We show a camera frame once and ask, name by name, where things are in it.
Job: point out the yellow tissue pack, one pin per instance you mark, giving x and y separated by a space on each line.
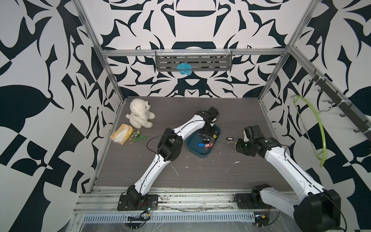
122 134

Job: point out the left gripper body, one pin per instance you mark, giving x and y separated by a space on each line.
210 131

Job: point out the white cable duct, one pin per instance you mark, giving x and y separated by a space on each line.
173 217

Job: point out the black tag key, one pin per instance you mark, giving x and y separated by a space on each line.
230 139

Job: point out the teal scrunchie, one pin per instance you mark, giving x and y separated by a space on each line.
184 69

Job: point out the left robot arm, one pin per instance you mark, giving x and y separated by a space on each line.
168 150

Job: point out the grey slotted wall shelf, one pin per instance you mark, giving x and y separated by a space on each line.
199 60

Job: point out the white teddy bear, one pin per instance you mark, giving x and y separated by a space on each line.
140 115

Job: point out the teal storage box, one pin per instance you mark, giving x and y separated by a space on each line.
201 144

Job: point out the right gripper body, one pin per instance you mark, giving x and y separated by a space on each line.
245 147

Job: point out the green tag key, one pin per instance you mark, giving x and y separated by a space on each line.
136 136

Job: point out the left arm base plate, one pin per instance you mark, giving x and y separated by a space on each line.
124 204

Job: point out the dark wall hook rail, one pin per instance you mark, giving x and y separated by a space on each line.
349 109

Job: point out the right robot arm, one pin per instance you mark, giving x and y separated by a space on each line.
314 209

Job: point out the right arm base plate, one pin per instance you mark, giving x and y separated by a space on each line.
250 201

